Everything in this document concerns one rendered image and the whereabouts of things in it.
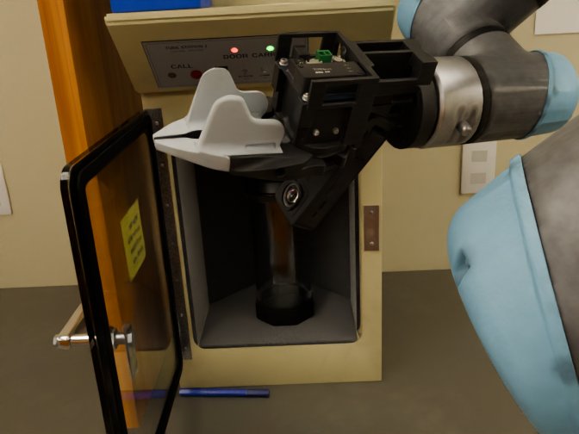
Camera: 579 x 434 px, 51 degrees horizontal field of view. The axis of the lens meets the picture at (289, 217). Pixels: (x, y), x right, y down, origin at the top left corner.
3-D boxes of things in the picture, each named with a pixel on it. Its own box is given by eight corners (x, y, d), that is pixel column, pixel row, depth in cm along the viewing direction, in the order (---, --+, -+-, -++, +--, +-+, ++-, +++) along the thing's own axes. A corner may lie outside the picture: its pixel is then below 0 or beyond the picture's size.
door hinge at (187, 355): (176, 359, 95) (142, 108, 81) (192, 359, 95) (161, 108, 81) (174, 365, 93) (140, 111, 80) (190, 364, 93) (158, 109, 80)
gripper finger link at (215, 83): (145, 61, 43) (268, 56, 46) (146, 130, 47) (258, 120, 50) (153, 85, 41) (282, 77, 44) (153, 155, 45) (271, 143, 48)
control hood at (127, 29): (139, 90, 81) (127, 11, 77) (383, 78, 80) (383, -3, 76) (115, 105, 70) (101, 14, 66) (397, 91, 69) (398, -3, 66)
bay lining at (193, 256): (214, 277, 117) (195, 92, 105) (348, 271, 116) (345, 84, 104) (194, 346, 94) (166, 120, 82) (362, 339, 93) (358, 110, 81)
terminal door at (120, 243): (183, 367, 93) (148, 108, 80) (132, 532, 65) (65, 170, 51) (177, 368, 93) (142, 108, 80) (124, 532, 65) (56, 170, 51)
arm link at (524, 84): (507, 96, 61) (557, 153, 56) (415, 103, 58) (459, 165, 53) (546, 27, 56) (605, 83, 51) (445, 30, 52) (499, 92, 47)
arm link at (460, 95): (420, 113, 57) (466, 167, 52) (376, 116, 55) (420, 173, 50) (445, 39, 52) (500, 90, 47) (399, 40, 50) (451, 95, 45)
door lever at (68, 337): (130, 311, 70) (127, 290, 69) (105, 356, 61) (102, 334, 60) (84, 313, 70) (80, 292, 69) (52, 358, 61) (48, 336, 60)
